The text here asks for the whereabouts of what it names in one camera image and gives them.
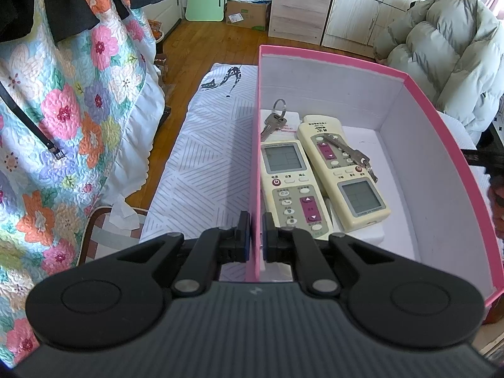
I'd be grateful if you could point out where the cream remote with display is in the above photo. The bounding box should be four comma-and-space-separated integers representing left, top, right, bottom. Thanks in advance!
261, 139, 333, 241

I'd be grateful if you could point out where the white remote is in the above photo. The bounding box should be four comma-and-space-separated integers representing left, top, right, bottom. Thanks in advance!
261, 109, 300, 142

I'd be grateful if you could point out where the silver key bunch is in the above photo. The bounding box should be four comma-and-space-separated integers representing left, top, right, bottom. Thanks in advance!
261, 98, 287, 142
323, 133, 378, 183

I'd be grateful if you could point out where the pink shoe box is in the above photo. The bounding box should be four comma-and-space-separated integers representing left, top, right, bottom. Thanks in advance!
255, 45, 503, 304

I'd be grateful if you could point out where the person's right hand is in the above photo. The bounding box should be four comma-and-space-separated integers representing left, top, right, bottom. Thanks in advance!
488, 176, 504, 239

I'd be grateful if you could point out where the white patterned tablecloth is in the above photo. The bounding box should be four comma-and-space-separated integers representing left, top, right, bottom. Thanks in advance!
139, 62, 490, 283

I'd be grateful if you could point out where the grey puffer jacket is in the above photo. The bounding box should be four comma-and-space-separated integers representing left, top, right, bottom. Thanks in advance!
373, 0, 503, 142

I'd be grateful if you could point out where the floral quilt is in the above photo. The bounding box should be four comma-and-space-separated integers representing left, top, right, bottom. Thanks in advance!
1, 0, 165, 367

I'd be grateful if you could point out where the cardboard box on floor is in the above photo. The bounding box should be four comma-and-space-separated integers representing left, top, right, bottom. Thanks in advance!
225, 0, 271, 31

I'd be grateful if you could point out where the wooden shelf cabinet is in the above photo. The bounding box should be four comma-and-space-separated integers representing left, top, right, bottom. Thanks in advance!
268, 0, 331, 45

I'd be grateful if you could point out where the black strap with buckle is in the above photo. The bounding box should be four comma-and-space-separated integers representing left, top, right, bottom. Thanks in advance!
0, 82, 66, 162

